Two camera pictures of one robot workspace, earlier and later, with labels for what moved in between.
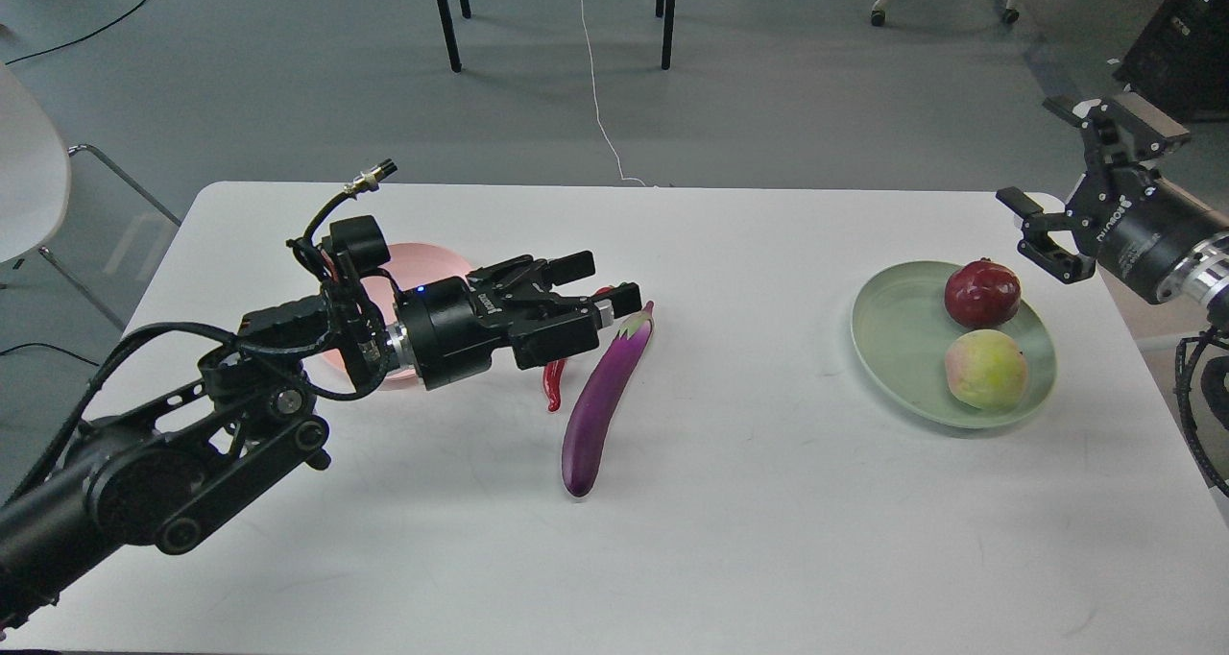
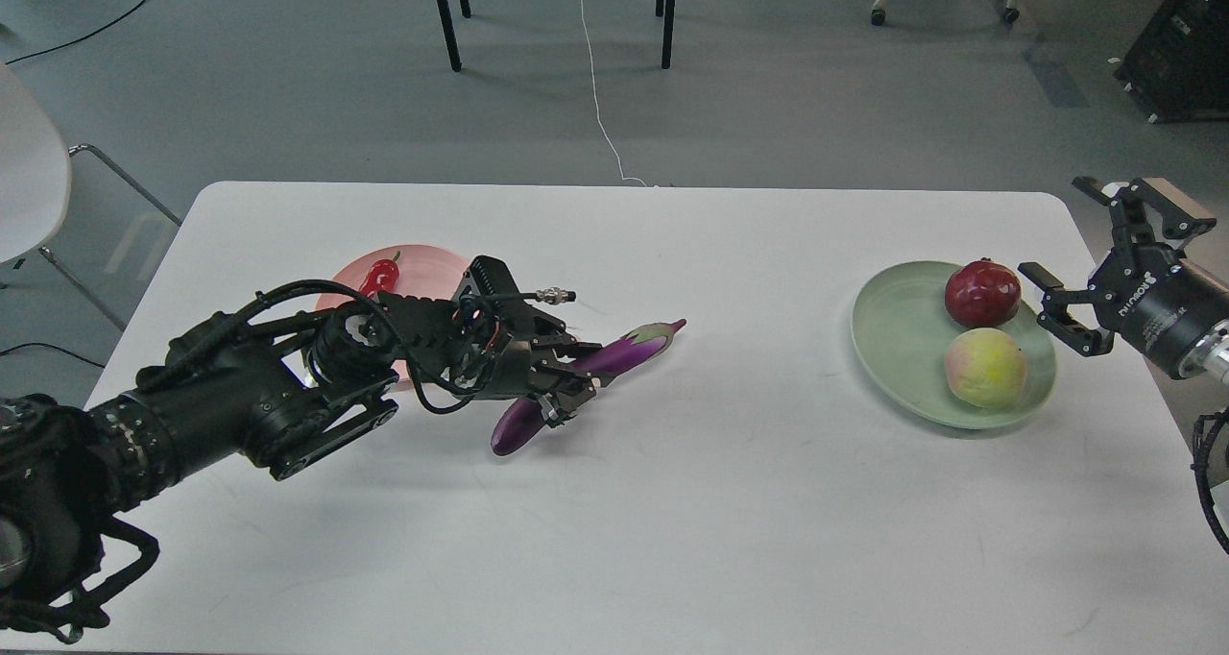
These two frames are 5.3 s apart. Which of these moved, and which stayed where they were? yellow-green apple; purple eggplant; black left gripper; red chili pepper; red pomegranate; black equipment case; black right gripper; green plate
Moved: red chili pepper; purple eggplant; black left gripper; black right gripper
Stayed: yellow-green apple; green plate; red pomegranate; black equipment case
